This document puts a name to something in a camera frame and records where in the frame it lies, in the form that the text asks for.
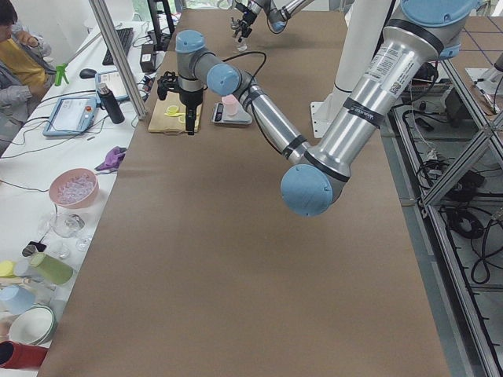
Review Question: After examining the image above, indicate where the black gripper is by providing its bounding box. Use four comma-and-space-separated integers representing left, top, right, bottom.
156, 71, 204, 135
233, 2, 258, 38

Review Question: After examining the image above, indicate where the clear glass sauce bottle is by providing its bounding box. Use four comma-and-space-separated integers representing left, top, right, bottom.
230, 17, 248, 53

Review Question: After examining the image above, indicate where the pink cup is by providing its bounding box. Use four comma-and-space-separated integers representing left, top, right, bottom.
221, 94, 239, 118

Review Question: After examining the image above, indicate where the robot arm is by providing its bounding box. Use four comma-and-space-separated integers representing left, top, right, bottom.
157, 1, 479, 216
231, 0, 312, 42

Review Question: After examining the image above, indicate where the silver kitchen scale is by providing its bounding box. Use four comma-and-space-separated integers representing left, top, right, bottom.
211, 102, 252, 127

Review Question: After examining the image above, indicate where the green cup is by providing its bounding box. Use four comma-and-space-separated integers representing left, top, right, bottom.
29, 252, 73, 285

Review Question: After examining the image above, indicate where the light blue cup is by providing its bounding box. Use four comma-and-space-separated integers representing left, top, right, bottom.
1, 285, 36, 315

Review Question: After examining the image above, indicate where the wooden cutting board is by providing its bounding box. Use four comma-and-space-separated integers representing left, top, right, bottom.
148, 93, 188, 134

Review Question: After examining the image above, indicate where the yellow plastic knife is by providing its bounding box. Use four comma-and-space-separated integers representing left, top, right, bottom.
164, 112, 185, 117

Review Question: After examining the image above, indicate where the blue teach pendant far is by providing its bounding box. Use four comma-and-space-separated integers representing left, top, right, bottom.
95, 70, 129, 101

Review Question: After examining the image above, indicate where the blue teach pendant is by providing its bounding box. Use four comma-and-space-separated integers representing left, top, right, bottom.
42, 97, 97, 137
95, 70, 129, 101

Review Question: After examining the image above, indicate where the black keyboard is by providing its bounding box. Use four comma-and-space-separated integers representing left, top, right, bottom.
101, 27, 135, 67

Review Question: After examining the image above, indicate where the black thermos bottle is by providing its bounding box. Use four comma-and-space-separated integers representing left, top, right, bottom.
97, 82, 125, 124

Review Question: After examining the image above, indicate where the purple cloth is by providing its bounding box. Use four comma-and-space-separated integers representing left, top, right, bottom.
95, 146, 127, 171

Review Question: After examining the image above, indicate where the blue teach pendant near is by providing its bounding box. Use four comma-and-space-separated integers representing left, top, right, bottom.
42, 97, 97, 137

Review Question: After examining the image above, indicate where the seated person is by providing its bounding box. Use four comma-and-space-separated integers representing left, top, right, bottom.
0, 0, 56, 125

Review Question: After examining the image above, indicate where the pink bowl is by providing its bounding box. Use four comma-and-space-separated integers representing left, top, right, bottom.
49, 168, 99, 209

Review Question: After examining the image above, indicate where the white green bowl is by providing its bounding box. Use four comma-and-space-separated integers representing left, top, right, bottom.
9, 306, 57, 346

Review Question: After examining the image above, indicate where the red cylinder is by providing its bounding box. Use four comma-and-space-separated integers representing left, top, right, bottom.
1, 341, 49, 371

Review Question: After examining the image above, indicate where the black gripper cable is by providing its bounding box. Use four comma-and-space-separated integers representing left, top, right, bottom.
219, 50, 269, 86

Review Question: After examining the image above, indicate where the aluminium frame post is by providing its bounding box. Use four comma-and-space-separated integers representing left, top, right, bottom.
89, 0, 147, 120

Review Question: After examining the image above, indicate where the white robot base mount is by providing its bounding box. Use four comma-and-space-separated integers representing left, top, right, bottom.
310, 0, 399, 139

